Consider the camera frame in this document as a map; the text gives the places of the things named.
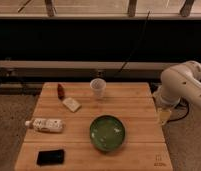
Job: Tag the white rectangular sponge block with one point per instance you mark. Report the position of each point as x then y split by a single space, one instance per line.
71 104

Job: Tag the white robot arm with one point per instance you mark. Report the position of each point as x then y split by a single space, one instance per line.
178 81

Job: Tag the white plastic cup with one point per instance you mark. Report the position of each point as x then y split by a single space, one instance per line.
98 86

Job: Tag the white plastic bottle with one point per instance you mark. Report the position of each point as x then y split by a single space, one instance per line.
45 125

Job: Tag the black smartphone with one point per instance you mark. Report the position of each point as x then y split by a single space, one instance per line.
50 157

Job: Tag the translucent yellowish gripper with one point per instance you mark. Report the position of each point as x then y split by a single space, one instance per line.
164 115

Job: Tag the small red-brown object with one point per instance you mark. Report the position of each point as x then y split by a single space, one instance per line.
60 90

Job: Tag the green ceramic bowl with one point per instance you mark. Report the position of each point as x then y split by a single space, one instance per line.
107 133

